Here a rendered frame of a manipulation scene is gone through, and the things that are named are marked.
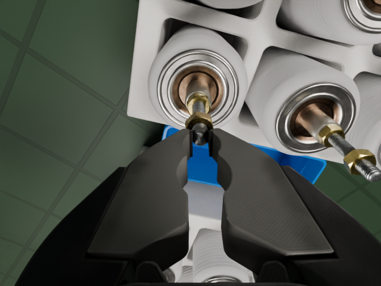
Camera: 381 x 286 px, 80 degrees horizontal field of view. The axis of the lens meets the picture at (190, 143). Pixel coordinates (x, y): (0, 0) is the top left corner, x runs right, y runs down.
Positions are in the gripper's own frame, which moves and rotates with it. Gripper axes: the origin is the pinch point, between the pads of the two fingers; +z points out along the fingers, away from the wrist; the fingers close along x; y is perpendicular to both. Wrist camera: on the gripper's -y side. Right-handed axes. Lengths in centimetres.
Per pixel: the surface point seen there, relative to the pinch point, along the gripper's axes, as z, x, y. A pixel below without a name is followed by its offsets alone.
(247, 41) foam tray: 16.8, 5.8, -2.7
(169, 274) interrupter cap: 9.2, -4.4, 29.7
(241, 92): 9.5, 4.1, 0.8
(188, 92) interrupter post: 6.8, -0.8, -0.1
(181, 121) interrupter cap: 9.1, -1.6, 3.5
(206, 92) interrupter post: 6.5, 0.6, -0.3
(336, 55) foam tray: 16.5, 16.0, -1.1
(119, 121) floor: 34.5, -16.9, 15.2
